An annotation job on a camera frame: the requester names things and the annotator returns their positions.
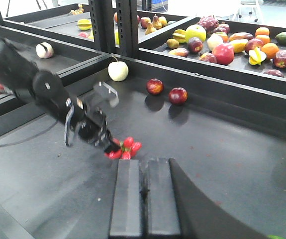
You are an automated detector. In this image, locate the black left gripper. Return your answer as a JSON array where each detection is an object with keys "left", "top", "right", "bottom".
[{"left": 64, "top": 82, "right": 121, "bottom": 153}]

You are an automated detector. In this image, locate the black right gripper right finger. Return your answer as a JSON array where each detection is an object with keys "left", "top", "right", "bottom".
[{"left": 145, "top": 158, "right": 266, "bottom": 239}]

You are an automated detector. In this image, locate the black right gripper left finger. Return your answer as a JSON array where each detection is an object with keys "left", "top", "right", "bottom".
[{"left": 109, "top": 160, "right": 143, "bottom": 238}]

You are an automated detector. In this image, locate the red cherry tomato bunch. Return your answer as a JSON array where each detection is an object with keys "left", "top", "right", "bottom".
[{"left": 105, "top": 136, "right": 142, "bottom": 159}]

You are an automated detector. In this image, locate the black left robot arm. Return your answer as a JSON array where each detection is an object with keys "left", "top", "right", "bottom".
[{"left": 0, "top": 38, "right": 120, "bottom": 153}]

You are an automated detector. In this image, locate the black fruit display stand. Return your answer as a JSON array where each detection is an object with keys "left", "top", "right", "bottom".
[{"left": 0, "top": 26, "right": 286, "bottom": 239}]

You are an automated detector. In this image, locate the dark red plum left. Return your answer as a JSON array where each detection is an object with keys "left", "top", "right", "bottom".
[{"left": 146, "top": 78, "right": 164, "bottom": 95}]

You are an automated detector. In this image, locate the dark red plum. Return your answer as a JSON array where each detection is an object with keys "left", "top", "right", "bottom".
[
  {"left": 146, "top": 78, "right": 164, "bottom": 95},
  {"left": 168, "top": 87, "right": 188, "bottom": 105}
]

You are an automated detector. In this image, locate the pale pear far left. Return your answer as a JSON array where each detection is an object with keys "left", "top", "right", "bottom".
[{"left": 107, "top": 56, "right": 129, "bottom": 82}]

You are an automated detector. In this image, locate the dark red plum right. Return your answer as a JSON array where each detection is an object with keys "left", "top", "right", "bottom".
[{"left": 168, "top": 87, "right": 188, "bottom": 105}]

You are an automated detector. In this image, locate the large green apple left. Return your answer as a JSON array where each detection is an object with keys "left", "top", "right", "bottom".
[{"left": 185, "top": 24, "right": 206, "bottom": 42}]

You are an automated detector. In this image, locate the red apple back tray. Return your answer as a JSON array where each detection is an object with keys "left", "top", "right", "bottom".
[{"left": 212, "top": 43, "right": 234, "bottom": 65}]

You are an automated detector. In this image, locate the yellow starfruit back tray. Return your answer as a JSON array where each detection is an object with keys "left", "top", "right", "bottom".
[{"left": 249, "top": 47, "right": 267, "bottom": 66}]

